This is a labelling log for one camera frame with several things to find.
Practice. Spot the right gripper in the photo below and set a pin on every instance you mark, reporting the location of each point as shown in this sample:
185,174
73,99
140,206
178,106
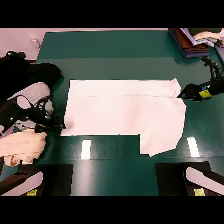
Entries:
196,91

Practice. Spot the grey garment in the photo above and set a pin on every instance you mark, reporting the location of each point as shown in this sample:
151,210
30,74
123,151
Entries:
35,91

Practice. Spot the brown garment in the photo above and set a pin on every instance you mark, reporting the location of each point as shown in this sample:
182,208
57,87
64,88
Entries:
186,48

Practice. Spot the pale garment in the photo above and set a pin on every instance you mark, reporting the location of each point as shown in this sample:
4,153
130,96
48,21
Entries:
203,36

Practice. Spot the cream garment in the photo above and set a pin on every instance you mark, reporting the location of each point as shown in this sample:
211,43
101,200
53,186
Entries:
23,145

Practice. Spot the white T-shirt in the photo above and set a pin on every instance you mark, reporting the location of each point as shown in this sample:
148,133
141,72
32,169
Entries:
123,106

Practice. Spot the black garment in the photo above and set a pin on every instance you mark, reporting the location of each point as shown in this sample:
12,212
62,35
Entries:
26,71

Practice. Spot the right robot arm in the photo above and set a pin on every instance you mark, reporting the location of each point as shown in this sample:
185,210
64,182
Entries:
206,181

